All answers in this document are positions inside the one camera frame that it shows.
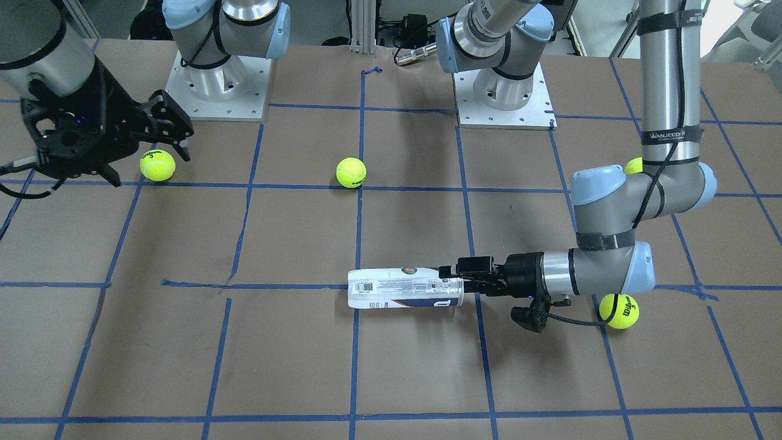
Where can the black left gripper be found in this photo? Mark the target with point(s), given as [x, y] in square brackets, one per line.
[525, 271]

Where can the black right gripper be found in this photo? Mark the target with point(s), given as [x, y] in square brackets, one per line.
[120, 117]

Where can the tennis ball can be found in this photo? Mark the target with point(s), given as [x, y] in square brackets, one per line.
[391, 288]

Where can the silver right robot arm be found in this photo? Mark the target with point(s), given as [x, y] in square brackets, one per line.
[36, 37]

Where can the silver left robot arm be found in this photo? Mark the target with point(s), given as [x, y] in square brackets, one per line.
[608, 203]

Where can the near tennis ball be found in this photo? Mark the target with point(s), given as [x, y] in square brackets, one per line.
[157, 165]

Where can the tennis ball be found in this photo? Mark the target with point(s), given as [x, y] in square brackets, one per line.
[351, 172]
[157, 165]
[619, 311]
[634, 166]

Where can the middle tennis ball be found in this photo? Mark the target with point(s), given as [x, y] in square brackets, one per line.
[351, 172]

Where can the far tennis ball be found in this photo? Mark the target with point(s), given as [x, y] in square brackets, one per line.
[619, 311]

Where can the farthest tennis ball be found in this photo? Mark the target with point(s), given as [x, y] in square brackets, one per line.
[634, 166]

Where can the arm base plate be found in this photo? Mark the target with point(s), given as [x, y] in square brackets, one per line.
[233, 92]
[486, 100]

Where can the centre aluminium frame post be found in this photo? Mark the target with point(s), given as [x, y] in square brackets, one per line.
[363, 26]

